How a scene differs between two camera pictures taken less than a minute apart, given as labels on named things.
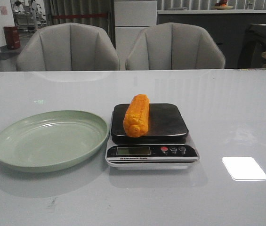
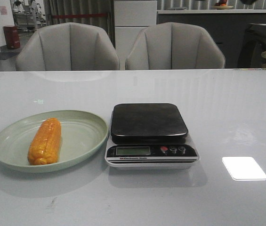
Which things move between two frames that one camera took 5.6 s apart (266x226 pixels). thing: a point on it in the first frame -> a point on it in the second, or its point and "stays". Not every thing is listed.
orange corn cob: (136, 118) -> (45, 144)
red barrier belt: (78, 15) stays
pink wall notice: (4, 10) stays
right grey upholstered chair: (174, 45) stays
